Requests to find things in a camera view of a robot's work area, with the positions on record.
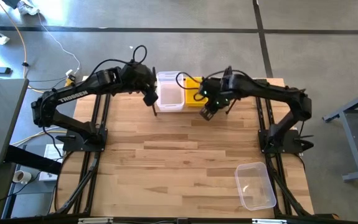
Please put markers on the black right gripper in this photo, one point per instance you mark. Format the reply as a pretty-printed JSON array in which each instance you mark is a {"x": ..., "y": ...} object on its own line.
[{"x": 216, "y": 91}]

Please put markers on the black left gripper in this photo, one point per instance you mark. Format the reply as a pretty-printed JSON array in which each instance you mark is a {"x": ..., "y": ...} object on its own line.
[{"x": 138, "y": 77}]

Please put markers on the yellow slotted plastic basket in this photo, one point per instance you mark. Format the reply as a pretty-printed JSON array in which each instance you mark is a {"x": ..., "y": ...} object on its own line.
[{"x": 191, "y": 104}]

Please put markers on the clear plastic bin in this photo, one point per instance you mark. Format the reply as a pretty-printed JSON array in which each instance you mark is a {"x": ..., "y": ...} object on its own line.
[
  {"x": 169, "y": 96},
  {"x": 255, "y": 186}
]

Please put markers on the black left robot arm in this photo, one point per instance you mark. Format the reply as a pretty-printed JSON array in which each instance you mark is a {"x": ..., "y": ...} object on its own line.
[{"x": 73, "y": 97}]

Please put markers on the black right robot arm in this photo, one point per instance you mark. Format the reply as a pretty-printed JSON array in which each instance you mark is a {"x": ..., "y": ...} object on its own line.
[{"x": 275, "y": 91}]

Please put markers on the yellow plug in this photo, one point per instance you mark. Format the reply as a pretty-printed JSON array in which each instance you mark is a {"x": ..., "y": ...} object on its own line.
[{"x": 69, "y": 82}]

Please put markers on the white plug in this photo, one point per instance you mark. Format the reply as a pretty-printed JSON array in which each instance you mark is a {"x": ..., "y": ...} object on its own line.
[{"x": 69, "y": 72}]

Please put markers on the white paper box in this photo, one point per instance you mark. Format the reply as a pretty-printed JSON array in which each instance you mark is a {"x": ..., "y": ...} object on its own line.
[{"x": 52, "y": 155}]

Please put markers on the black table edge bar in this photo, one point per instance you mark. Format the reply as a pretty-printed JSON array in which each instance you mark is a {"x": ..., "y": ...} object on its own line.
[{"x": 135, "y": 221}]

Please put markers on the black desk beam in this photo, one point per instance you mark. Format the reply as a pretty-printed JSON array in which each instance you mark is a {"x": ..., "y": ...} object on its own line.
[{"x": 32, "y": 160}]

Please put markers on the grey desk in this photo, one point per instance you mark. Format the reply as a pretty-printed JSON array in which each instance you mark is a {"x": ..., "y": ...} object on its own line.
[{"x": 1, "y": 118}]

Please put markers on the white cup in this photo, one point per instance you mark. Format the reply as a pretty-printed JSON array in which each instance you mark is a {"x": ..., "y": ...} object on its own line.
[{"x": 21, "y": 176}]

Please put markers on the black aluminium frame rail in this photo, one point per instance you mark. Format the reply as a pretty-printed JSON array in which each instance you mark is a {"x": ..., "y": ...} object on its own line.
[
  {"x": 97, "y": 109},
  {"x": 107, "y": 109},
  {"x": 258, "y": 112},
  {"x": 267, "y": 112}
]

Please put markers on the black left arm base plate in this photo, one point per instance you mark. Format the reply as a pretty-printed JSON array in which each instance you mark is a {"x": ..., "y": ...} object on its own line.
[{"x": 73, "y": 140}]

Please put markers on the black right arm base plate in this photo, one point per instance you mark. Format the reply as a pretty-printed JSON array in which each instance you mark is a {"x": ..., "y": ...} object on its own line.
[{"x": 290, "y": 144}]

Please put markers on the black diagonal frame brace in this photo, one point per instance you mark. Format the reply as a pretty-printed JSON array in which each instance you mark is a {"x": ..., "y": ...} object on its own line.
[
  {"x": 290, "y": 196},
  {"x": 67, "y": 200}
]

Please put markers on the silver metal bracket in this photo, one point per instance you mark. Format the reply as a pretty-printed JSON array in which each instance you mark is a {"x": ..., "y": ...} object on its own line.
[
  {"x": 95, "y": 221},
  {"x": 269, "y": 221}
]

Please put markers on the grey metal table frame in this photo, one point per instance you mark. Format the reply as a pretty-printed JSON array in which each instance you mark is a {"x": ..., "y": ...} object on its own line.
[{"x": 351, "y": 143}]

